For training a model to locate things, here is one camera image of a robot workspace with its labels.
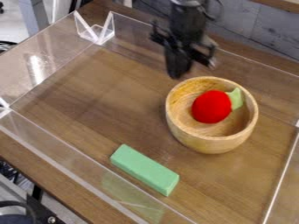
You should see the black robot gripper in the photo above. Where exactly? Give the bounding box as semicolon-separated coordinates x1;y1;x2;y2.
150;0;217;79

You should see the red plush fruit green leaf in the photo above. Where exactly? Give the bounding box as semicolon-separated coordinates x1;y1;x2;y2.
191;87;243;123

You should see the round wooden bowl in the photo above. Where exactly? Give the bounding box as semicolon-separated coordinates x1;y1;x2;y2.
165;76;259;154

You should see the green rectangular block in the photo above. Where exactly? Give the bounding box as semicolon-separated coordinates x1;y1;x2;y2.
110;144;181;197

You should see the black clamp under table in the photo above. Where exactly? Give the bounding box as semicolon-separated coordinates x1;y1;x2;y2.
0;186;68;224

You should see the clear acrylic tray enclosure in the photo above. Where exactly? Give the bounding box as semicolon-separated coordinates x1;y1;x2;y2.
0;13;299;224

